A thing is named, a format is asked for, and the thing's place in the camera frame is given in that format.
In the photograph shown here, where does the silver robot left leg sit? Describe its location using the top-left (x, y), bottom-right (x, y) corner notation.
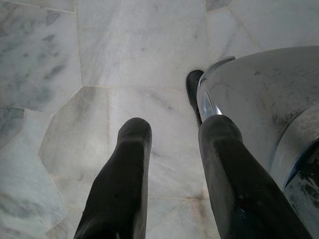
top-left (196, 46), bottom-right (319, 239)

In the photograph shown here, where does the black robot left foot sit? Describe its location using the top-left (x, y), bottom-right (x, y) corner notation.
top-left (185, 70), bottom-right (205, 126)

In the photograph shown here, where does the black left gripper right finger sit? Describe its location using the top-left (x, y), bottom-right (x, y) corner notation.
top-left (198, 116), bottom-right (314, 239)

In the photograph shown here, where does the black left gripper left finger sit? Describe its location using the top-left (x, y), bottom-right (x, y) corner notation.
top-left (73, 118), bottom-right (153, 239)

